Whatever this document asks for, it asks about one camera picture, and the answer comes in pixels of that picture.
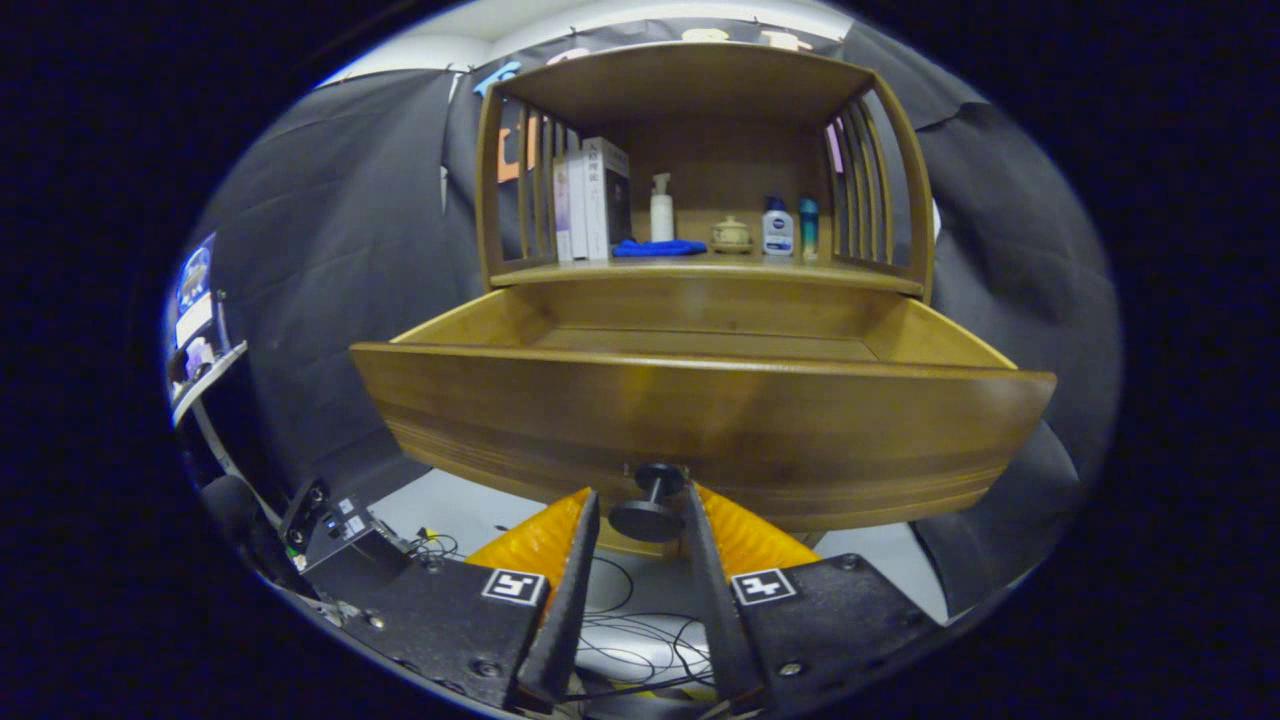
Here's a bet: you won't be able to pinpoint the black floor cables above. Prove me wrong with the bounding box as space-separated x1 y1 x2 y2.
410 525 721 701

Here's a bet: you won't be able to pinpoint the wooden drawer with black knob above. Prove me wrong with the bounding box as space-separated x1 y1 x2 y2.
350 275 1058 546

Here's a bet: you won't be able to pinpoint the blue folded cloth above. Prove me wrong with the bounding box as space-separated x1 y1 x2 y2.
611 238 708 259

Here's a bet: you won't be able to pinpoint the white book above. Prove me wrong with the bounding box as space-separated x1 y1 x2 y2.
566 150 591 262

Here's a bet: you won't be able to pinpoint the wooden cabinet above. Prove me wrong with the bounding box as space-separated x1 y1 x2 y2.
475 40 936 559

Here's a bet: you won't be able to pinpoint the lilac book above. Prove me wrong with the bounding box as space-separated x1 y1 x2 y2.
553 157 573 263

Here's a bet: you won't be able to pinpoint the white lotion bottle blue cap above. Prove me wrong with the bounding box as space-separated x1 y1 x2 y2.
762 196 795 258

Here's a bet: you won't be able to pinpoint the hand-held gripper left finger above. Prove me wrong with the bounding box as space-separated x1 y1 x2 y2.
325 487 603 713

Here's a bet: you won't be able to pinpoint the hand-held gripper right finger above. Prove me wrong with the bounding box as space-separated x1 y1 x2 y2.
683 483 943 716

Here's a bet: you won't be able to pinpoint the black electronic box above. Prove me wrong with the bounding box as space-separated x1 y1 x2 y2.
280 477 413 601

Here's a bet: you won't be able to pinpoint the wooden countertop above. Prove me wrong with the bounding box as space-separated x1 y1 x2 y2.
490 252 926 296

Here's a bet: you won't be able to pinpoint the grey book with portrait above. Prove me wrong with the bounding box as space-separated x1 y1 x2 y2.
583 137 632 261

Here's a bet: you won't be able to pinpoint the white pump bottle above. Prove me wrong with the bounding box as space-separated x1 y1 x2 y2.
650 172 676 243

